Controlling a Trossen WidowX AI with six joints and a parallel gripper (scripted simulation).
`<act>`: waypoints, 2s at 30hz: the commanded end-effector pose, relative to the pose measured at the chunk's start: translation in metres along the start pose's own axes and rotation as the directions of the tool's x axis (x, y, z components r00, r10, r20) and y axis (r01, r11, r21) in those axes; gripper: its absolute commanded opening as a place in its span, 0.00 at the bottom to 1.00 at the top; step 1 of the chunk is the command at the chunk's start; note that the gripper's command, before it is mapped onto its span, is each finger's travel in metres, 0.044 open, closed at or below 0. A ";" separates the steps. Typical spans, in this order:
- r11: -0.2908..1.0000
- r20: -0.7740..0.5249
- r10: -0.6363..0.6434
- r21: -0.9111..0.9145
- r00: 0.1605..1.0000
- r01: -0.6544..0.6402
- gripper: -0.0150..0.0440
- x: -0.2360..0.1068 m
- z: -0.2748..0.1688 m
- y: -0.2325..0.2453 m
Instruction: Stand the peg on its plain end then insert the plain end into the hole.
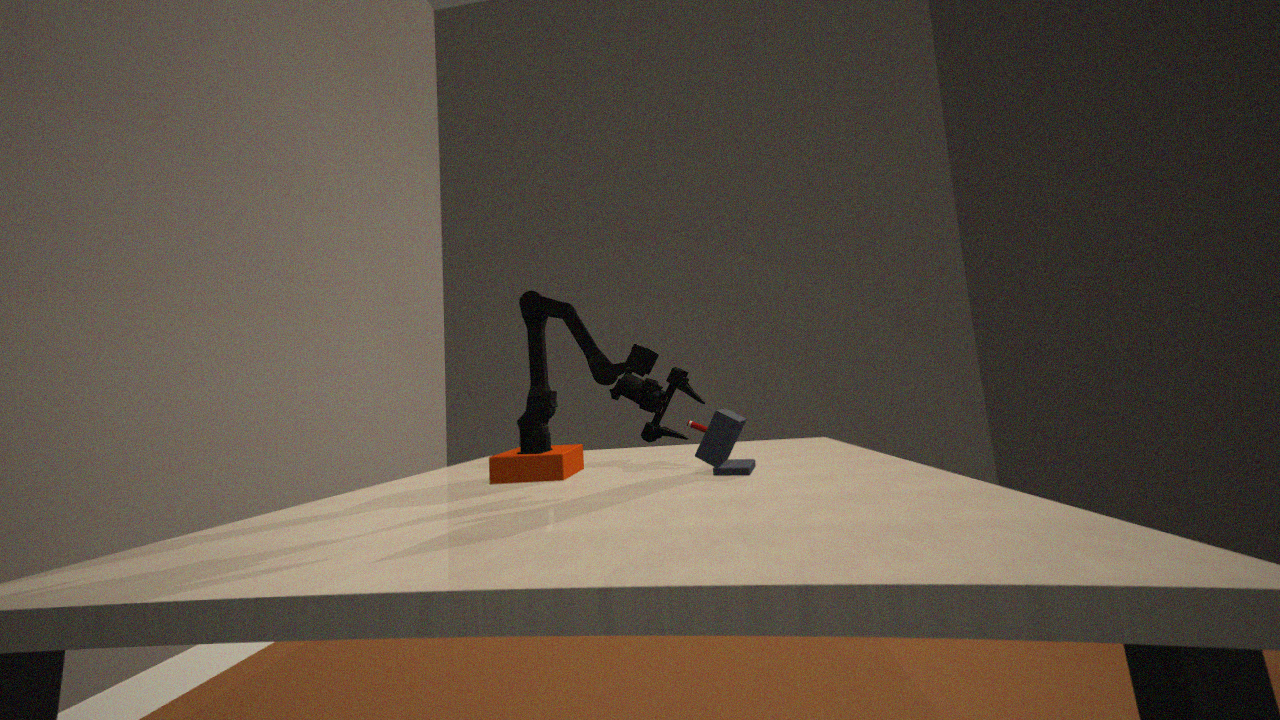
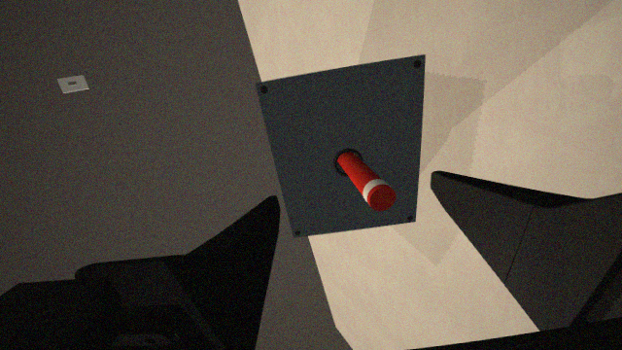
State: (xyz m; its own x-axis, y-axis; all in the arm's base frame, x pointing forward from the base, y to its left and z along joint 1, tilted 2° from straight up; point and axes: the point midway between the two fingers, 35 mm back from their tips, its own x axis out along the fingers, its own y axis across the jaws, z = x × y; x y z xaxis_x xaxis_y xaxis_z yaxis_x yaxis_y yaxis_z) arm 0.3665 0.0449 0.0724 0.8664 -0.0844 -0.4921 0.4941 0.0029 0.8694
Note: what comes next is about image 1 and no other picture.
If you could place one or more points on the dark grey sloped panel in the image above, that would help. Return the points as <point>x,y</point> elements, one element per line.
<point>718,442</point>

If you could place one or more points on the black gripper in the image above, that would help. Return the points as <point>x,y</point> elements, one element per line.
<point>677,379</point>

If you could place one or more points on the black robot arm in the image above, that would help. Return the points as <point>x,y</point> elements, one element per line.
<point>535,437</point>

